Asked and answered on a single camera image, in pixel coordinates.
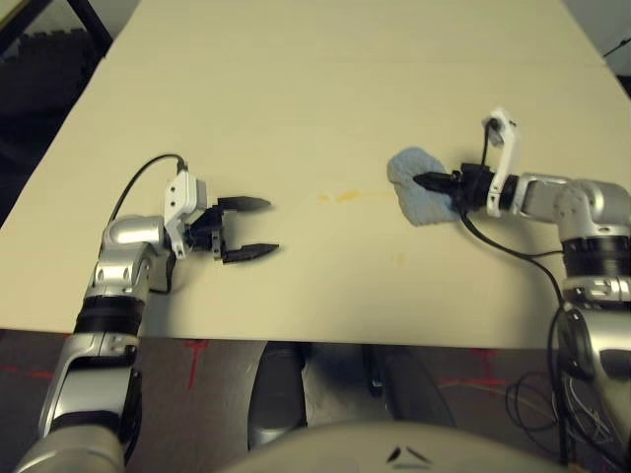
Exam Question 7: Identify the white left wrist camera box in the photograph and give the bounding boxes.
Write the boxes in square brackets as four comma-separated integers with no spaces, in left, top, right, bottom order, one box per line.
[163,169,209,261]

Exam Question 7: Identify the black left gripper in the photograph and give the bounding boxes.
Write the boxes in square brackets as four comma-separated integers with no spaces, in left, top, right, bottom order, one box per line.
[185,195,282,264]

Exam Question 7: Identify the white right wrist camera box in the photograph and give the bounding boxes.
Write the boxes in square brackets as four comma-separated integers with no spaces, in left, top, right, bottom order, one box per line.
[479,106,522,219]

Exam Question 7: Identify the grey robot left leg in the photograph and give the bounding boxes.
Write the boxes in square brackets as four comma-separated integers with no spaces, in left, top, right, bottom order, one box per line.
[245,341,311,450]

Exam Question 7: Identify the white floor cable bundle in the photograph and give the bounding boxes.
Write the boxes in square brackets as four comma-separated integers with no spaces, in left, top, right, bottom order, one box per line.
[565,377,618,440]

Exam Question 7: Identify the blue grey rag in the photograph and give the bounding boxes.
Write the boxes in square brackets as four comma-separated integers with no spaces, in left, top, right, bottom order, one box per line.
[385,146,467,229]

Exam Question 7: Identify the long yellow liquid spill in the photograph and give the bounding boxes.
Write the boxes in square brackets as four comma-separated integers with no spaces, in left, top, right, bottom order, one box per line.
[316,188,396,205]

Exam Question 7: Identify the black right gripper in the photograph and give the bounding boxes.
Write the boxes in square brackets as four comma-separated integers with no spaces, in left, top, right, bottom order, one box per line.
[412,162,495,212]

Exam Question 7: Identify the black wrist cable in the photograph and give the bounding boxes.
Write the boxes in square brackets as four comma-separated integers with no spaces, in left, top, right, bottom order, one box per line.
[108,154,190,224]
[457,117,577,465]

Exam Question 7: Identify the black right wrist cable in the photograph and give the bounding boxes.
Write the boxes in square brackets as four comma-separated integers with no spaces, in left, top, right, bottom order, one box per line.
[457,117,577,465]

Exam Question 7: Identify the black tripod stand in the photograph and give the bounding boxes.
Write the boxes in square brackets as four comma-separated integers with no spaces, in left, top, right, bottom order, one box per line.
[600,37,631,61]

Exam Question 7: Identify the black floor cable coil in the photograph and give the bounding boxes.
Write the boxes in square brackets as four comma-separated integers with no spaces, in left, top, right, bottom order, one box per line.
[504,371,564,436]

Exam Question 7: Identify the grey robot torso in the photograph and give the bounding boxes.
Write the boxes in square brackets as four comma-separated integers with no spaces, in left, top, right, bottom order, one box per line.
[230,420,569,473]

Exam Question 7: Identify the red floor tape cross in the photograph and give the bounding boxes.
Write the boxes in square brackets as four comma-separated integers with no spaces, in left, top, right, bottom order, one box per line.
[437,346,508,391]
[181,338,209,391]

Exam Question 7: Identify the beige side table black frame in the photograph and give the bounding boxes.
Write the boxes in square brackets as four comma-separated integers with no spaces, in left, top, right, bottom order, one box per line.
[0,0,115,61]

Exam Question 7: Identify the black foam puzzle mats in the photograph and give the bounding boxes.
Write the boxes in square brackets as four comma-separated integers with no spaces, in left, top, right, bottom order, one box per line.
[0,28,113,150]

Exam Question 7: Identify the grey robot right leg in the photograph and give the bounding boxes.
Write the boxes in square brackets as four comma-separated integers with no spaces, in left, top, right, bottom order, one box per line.
[361,344,458,428]

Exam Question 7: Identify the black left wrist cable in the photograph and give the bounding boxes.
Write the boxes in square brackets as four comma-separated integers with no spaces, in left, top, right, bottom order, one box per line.
[108,154,190,224]

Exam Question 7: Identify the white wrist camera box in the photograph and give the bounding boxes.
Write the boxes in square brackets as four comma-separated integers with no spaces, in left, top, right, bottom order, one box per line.
[163,169,209,261]
[479,106,522,219]

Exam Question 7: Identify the red floor tape line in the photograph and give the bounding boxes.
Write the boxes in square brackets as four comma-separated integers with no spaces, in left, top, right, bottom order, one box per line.
[0,364,56,381]

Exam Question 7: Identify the grey robot leg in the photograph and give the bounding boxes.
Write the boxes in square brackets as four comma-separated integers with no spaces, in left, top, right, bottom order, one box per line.
[245,341,311,450]
[361,344,458,428]

